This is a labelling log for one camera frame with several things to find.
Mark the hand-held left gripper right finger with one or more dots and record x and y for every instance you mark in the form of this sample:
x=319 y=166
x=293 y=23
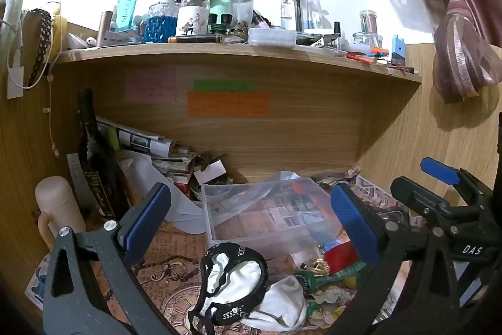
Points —
x=355 y=225

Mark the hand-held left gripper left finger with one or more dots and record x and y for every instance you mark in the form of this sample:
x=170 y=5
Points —
x=146 y=216

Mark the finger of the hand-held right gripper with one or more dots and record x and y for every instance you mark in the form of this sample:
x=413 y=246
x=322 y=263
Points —
x=438 y=169
x=413 y=197

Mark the black-trimmed white underwear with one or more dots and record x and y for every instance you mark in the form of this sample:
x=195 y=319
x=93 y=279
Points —
x=231 y=282

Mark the red plastic object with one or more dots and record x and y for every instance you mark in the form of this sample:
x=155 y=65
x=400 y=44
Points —
x=342 y=257

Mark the gold trinket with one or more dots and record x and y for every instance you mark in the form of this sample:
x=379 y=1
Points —
x=319 y=266

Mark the pile of paper clutter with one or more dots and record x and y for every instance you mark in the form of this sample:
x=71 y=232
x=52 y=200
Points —
x=188 y=170

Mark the green toy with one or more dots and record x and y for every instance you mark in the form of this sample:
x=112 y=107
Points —
x=313 y=278

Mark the vintage print table mat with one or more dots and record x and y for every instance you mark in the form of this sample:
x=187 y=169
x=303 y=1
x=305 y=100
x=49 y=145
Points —
x=172 y=280

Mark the dark wine bottle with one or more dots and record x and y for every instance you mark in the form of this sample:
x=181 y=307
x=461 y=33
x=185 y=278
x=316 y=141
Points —
x=98 y=166

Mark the metal ruler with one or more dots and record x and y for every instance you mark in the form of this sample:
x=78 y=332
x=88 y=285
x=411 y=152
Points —
x=78 y=182

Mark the rolled newspaper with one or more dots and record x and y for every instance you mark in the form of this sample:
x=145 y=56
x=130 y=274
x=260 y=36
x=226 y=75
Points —
x=135 y=140

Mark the floral cloth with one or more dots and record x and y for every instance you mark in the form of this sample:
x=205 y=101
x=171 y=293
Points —
x=331 y=303

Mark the clear plastic box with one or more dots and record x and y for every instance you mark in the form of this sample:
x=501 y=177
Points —
x=270 y=211

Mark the cream mug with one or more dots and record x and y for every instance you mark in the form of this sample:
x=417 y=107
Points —
x=57 y=205

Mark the white cloth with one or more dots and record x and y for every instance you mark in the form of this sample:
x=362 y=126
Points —
x=283 y=305

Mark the wooden shelf unit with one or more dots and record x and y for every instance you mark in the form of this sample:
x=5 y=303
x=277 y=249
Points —
x=282 y=131

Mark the blue pencil sharpener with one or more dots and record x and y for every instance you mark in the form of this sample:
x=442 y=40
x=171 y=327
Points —
x=398 y=50

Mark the blue cartoon paper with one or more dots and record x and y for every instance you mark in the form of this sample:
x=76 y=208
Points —
x=38 y=282

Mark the pink sticky note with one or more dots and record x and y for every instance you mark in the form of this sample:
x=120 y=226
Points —
x=151 y=84

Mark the orange marker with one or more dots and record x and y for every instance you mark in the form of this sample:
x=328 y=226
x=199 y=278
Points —
x=379 y=51

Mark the red pen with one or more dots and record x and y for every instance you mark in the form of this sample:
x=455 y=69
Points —
x=359 y=57

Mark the orange sticky note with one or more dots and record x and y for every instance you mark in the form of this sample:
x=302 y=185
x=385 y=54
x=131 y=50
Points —
x=228 y=105

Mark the green sticky note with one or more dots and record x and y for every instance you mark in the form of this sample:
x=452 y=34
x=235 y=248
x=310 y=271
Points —
x=221 y=85

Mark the pink curtain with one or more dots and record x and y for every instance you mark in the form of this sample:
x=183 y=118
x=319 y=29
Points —
x=451 y=5

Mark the brown pen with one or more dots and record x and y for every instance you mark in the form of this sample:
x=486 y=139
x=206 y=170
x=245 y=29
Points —
x=194 y=39

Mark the white charger plug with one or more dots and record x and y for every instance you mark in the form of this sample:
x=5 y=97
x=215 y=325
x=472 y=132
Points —
x=15 y=83

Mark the brown cardboard tube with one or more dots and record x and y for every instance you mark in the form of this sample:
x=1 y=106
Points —
x=105 y=29

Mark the faceted glass bottle blue liquid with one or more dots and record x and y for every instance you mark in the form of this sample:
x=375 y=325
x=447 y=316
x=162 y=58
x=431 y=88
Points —
x=161 y=23

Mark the black lace headband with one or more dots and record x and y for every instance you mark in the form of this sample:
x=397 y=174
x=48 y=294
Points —
x=41 y=44

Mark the yellow round object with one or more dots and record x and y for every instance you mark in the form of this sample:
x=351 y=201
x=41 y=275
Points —
x=57 y=31

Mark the clear plastic case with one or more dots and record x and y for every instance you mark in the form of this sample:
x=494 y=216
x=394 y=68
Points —
x=271 y=36

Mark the clear acrylic organizer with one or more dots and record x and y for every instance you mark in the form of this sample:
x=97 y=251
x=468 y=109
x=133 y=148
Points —
x=300 y=5

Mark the mint green bottle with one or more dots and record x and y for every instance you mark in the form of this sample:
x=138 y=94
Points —
x=220 y=7

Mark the clear glass jar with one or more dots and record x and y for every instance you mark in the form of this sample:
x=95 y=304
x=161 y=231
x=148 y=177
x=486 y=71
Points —
x=242 y=7

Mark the white fluffy item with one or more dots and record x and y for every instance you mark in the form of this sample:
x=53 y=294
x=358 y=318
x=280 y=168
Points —
x=11 y=9

